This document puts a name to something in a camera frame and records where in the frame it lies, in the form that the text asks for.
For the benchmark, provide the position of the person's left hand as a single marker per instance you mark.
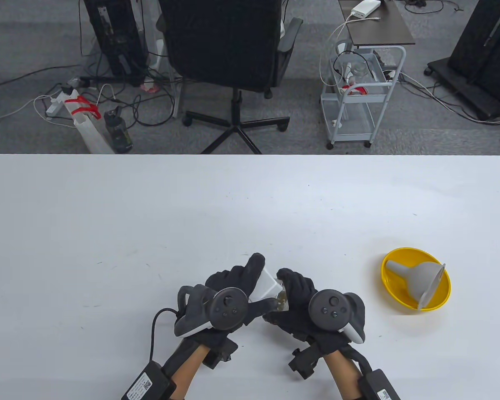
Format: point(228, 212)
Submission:
point(243, 277)

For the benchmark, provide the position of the person's right hand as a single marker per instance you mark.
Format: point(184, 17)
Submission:
point(298, 291)

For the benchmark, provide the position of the clear coffee jar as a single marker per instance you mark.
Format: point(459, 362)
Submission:
point(280, 291)

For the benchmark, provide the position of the pile of raisins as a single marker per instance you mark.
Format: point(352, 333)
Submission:
point(281, 304)

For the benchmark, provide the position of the white square jar lid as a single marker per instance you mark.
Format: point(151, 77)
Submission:
point(266, 287)

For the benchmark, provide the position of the yellow bowl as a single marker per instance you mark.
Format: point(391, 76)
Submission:
point(393, 287)

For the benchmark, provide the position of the grey funnel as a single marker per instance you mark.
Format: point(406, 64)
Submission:
point(421, 279)

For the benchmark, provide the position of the person's left forearm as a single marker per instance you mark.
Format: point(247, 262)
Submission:
point(187, 375)

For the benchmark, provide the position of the person's right forearm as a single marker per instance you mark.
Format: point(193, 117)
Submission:
point(343, 377)

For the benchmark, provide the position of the grey left hand controller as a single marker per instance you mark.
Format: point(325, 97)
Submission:
point(229, 310)

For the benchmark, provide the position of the grey hand controller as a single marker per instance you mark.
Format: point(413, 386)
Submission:
point(331, 310)
point(229, 310)

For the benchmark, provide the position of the grey right hand controller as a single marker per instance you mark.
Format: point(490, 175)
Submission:
point(331, 310)

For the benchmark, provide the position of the dark water bottle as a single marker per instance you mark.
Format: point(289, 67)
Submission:
point(120, 133)

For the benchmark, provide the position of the white rolling cart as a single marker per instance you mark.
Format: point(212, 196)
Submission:
point(381, 89)

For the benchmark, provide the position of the black office chair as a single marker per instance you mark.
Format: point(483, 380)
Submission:
point(225, 37)

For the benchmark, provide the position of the white power strip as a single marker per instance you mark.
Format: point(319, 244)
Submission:
point(56, 104)

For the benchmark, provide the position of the black computer tower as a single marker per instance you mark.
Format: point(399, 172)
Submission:
point(114, 37)

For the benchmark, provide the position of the brown side table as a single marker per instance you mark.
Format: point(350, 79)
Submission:
point(383, 31)

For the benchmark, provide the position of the white power bank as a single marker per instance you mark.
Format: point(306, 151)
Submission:
point(366, 9)

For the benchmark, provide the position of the black wheeled stand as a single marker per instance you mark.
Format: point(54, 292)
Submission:
point(483, 46)

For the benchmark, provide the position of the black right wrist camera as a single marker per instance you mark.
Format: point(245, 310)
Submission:
point(302, 363)

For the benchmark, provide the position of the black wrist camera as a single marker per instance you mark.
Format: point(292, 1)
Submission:
point(302, 363)
point(221, 354)

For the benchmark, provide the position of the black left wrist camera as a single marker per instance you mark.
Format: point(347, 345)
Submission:
point(221, 354)

